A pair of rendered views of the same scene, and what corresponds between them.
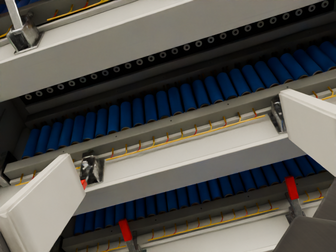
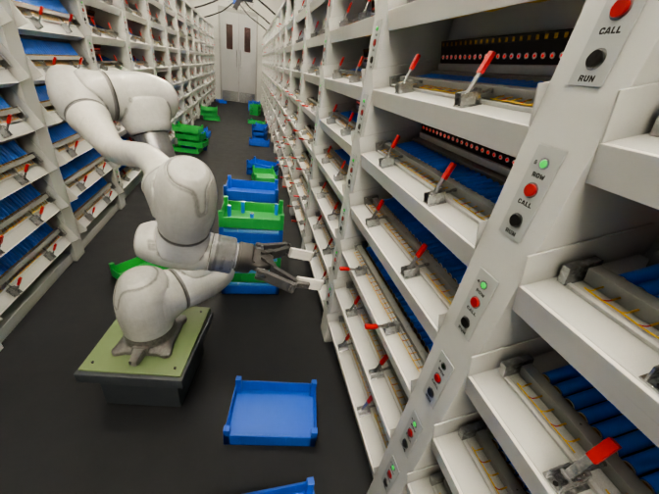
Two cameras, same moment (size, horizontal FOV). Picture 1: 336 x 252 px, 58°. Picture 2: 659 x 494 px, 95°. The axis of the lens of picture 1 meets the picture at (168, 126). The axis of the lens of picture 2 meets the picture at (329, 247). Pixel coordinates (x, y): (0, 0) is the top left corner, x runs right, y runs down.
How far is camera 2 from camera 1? 0.74 m
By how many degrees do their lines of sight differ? 58
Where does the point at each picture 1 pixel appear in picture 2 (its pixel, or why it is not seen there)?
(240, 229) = (371, 350)
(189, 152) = (372, 300)
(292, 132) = (316, 285)
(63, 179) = (306, 254)
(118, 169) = (363, 279)
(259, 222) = (375, 358)
